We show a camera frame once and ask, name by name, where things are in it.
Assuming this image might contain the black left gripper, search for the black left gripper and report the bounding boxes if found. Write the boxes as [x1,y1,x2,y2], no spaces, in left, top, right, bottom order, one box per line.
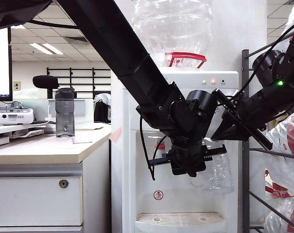
[148,144,227,177]

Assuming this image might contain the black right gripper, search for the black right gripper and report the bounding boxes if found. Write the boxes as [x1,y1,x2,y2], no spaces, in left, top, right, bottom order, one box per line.
[211,88,274,150]

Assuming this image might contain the clear textured plastic mug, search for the clear textured plastic mug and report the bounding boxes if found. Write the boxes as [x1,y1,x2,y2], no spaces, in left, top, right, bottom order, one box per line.
[190,152,235,194]

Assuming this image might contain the red hot water tap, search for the red hot water tap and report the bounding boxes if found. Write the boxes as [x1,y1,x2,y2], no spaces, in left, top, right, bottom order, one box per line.
[148,135,167,151]

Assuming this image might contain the white water dispenser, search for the white water dispenser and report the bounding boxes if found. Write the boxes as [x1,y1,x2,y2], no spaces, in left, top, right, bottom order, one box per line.
[122,70,242,233]

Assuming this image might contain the grey desk partition panel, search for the grey desk partition panel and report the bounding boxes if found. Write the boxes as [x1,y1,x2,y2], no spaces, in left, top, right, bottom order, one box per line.
[48,99,86,117]

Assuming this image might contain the dark grey water bottle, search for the dark grey water bottle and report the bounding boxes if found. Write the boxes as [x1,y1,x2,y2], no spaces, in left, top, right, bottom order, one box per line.
[55,87,76,138]

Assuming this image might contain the white desk riser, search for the white desk riser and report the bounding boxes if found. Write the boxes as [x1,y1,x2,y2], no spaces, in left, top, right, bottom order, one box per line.
[0,123,47,149]

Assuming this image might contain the black metal rack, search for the black metal rack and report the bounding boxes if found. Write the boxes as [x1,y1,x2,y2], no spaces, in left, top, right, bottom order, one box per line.
[241,24,294,233]

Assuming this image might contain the white drip tray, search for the white drip tray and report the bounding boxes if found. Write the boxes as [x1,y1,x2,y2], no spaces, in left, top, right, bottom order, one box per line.
[134,213,227,226]

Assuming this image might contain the white jacket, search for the white jacket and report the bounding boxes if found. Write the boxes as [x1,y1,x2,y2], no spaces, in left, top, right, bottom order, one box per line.
[93,93,112,122]

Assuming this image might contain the pink paper slip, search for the pink paper slip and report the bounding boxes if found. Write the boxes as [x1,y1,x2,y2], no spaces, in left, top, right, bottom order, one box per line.
[72,136,93,144]

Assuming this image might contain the white drawer cabinet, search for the white drawer cabinet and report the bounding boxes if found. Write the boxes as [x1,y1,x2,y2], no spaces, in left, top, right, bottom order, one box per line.
[0,163,84,233]

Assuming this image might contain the black chair headrest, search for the black chair headrest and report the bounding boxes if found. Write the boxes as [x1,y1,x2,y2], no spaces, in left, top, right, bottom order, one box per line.
[32,75,60,99]

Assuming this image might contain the white plastic holder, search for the white plastic holder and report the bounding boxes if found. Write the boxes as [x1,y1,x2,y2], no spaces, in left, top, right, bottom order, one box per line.
[10,128,45,138]

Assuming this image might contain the white RC transmitter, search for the white RC transmitter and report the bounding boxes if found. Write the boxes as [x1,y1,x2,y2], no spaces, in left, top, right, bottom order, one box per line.
[0,101,35,126]

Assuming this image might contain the black computer monitor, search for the black computer monitor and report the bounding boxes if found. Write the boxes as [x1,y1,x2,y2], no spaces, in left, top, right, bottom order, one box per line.
[0,28,13,102]

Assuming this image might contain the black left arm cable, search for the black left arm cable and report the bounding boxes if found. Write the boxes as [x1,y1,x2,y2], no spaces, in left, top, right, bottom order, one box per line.
[139,116,167,181]

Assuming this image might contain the large clear jug red handle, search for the large clear jug red handle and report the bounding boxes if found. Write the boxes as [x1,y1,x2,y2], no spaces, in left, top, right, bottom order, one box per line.
[131,0,213,70]

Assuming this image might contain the black wall shelf rails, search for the black wall shelf rails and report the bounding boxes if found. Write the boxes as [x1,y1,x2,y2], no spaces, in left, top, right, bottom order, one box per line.
[46,67,112,99]

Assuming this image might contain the white thin cable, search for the white thin cable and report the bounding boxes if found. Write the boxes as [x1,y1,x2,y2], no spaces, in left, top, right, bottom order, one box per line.
[47,106,57,126]

